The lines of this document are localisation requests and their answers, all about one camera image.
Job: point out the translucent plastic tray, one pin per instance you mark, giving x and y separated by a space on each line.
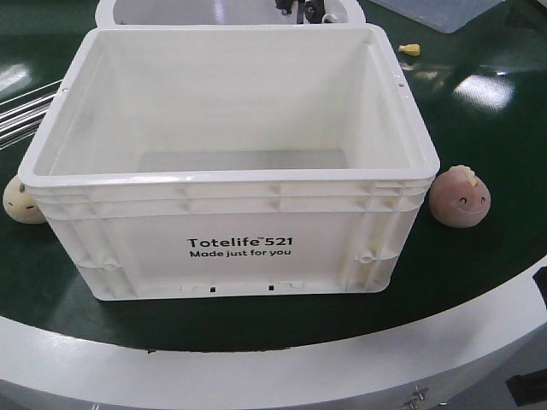
445 16

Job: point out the black device in rear tote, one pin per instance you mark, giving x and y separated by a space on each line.
310 11

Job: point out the white round table rim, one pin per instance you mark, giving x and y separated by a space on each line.
412 366

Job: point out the cream round plush toy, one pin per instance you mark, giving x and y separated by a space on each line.
20 205

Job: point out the metal rods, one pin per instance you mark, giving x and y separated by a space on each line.
22 115

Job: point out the white plastic Totelife tote box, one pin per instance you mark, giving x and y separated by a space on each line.
241 161

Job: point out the small yellow cone toy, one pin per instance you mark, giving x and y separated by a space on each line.
410 49

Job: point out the pink smiling plush toy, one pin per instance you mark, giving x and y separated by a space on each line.
458 198

